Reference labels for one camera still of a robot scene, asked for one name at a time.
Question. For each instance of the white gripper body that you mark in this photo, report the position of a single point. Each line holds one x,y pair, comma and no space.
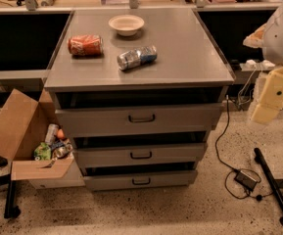
280,38

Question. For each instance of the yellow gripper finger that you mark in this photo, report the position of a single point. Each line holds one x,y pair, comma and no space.
263,115

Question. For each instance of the grey bottom drawer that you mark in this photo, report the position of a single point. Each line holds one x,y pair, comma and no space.
143,180

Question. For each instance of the grey drawer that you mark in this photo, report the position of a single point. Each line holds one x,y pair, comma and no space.
140,155
143,180
138,120

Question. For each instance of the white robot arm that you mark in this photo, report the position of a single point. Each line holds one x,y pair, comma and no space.
269,38

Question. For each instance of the grey drawer cabinet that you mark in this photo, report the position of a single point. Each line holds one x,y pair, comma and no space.
189,70

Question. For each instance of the grey top drawer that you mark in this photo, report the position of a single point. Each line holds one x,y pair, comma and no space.
138,120

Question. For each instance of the grey middle drawer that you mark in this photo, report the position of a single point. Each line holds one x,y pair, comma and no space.
140,155

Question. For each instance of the white power strip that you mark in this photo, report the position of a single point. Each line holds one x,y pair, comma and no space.
252,65

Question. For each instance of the black power adapter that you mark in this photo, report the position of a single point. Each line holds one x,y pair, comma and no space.
245,180

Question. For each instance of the black floor stand bar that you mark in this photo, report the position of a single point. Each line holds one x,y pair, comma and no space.
275,187

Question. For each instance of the silver blue crushed can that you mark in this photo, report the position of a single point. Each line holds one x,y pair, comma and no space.
137,57

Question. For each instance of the white bowl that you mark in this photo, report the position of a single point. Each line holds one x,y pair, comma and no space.
126,25

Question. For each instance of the orange soda can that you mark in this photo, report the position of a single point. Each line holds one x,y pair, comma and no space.
86,45

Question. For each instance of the orange fruit in box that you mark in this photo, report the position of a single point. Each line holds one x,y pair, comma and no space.
60,134

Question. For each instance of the crushed can in box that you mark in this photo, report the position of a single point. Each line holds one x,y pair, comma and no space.
61,149

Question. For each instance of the silver can in box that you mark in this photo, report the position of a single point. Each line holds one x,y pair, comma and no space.
51,133

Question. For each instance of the green snack bag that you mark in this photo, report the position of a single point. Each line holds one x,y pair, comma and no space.
42,152

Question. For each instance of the brown cardboard box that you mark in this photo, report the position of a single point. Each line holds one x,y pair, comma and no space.
23,126

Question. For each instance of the black left stand leg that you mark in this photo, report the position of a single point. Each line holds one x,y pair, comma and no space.
12,210

